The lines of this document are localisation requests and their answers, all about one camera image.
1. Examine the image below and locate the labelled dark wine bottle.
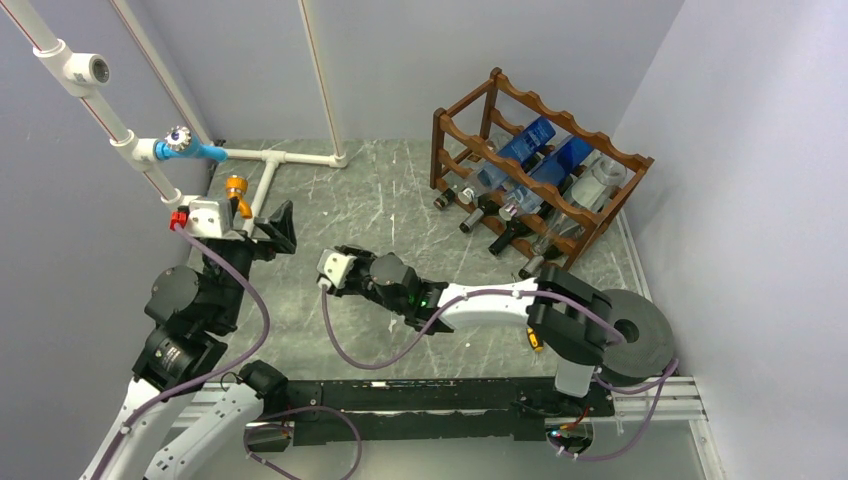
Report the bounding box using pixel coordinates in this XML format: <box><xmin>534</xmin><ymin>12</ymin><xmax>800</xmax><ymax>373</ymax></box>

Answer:
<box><xmin>458</xmin><ymin>197</ymin><xmax>500</xmax><ymax>234</ymax></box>

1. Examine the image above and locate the dark green wine bottle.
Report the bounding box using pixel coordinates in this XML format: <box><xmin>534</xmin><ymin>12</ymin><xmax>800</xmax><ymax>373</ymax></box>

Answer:
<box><xmin>518</xmin><ymin>255</ymin><xmax>546</xmax><ymax>279</ymax></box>

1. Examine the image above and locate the wooden wine rack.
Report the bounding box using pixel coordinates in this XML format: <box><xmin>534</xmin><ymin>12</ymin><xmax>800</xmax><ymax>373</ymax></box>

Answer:
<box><xmin>430</xmin><ymin>68</ymin><xmax>653</xmax><ymax>278</ymax></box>

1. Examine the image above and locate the clear stoppered glass bottle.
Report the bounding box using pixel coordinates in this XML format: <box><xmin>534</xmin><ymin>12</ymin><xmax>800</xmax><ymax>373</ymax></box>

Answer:
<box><xmin>498</xmin><ymin>136</ymin><xmax>594</xmax><ymax>221</ymax></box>

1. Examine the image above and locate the blue square bottle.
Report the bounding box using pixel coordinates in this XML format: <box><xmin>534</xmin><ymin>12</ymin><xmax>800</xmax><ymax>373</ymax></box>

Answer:
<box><xmin>457</xmin><ymin>117</ymin><xmax>558</xmax><ymax>207</ymax></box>

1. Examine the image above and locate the clear tall bottle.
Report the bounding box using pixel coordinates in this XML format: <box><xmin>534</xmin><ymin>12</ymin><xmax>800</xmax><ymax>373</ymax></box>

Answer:
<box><xmin>532</xmin><ymin>155</ymin><xmax>627</xmax><ymax>259</ymax></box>

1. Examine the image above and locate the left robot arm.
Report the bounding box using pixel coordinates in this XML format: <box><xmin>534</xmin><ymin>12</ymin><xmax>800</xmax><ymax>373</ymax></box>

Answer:
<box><xmin>82</xmin><ymin>201</ymin><xmax>297</xmax><ymax>479</ymax></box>

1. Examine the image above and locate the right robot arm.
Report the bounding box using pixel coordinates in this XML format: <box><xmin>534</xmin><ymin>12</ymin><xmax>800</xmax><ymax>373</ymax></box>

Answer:
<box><xmin>317</xmin><ymin>245</ymin><xmax>625</xmax><ymax>415</ymax></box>

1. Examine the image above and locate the orange brass tap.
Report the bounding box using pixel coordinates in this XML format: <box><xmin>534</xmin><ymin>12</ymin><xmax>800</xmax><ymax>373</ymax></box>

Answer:
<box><xmin>225</xmin><ymin>175</ymin><xmax>253</xmax><ymax>220</ymax></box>

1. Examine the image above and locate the blue tap valve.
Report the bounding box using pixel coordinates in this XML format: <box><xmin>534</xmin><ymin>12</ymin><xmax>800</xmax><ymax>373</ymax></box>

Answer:
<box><xmin>153</xmin><ymin>126</ymin><xmax>228</xmax><ymax>163</ymax></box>

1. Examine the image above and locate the yellow black screwdriver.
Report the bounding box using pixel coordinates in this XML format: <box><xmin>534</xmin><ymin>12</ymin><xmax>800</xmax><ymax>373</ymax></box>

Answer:
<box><xmin>526</xmin><ymin>327</ymin><xmax>544</xmax><ymax>353</ymax></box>

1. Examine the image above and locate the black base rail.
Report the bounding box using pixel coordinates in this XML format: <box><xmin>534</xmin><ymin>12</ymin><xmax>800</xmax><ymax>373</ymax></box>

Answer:
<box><xmin>261</xmin><ymin>377</ymin><xmax>624</xmax><ymax>446</ymax></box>

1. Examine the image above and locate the white pvc pipe frame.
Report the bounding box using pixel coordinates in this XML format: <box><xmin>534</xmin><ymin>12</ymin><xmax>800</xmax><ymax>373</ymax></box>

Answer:
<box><xmin>1</xmin><ymin>1</ymin><xmax>349</xmax><ymax>237</ymax></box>

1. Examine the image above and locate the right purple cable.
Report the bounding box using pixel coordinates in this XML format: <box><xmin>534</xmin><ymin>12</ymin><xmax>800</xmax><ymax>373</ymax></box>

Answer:
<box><xmin>320</xmin><ymin>284</ymin><xmax>680</xmax><ymax>463</ymax></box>

